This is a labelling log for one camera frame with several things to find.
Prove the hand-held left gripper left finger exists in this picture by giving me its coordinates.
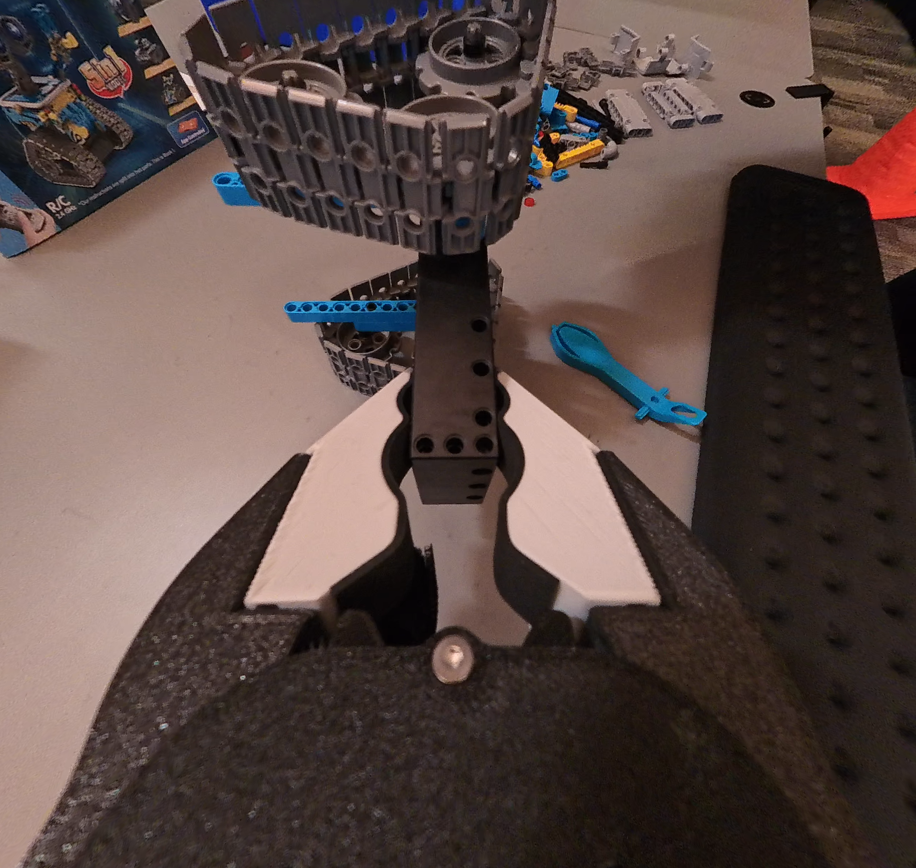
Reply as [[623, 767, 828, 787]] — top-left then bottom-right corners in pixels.
[[242, 369, 416, 610]]

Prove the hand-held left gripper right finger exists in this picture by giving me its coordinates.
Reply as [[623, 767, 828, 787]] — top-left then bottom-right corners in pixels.
[[492, 369, 663, 623]]

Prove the black motor battery block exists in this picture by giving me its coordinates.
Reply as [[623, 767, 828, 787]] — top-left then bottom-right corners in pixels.
[[213, 12, 546, 507]]

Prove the grey toy track belt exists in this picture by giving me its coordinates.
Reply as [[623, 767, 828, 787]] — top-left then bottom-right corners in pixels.
[[177, 0, 559, 257]]

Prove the blue brick separator tool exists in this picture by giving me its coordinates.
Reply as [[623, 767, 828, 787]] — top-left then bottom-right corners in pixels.
[[550, 322, 708, 427]]

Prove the black dimpled pad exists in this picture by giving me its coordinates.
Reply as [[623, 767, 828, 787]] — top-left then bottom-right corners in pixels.
[[690, 164, 916, 868]]

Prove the pile of blue yellow bricks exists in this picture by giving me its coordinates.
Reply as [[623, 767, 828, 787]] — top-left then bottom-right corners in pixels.
[[526, 81, 632, 199]]

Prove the light grey toy beam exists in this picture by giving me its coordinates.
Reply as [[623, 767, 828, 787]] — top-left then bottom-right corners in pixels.
[[604, 89, 654, 140], [676, 82, 724, 125], [642, 82, 695, 128]]

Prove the pile of dark grey connectors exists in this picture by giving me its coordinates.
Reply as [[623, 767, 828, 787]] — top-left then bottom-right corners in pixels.
[[550, 47, 605, 90]]

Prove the orange traffic cone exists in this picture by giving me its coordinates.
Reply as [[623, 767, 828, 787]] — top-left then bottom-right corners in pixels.
[[826, 124, 916, 221]]

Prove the blue robot kit box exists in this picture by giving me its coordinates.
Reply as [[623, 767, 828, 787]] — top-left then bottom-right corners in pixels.
[[0, 0, 219, 259]]

